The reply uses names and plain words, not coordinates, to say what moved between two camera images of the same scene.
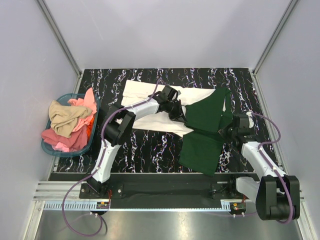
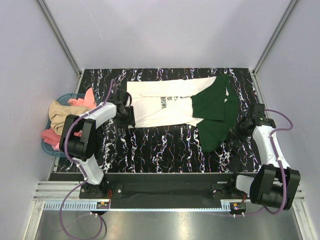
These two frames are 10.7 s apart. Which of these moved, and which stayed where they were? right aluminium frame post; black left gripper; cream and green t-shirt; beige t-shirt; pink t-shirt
Moved: cream and green t-shirt; black left gripper
Stayed: right aluminium frame post; pink t-shirt; beige t-shirt
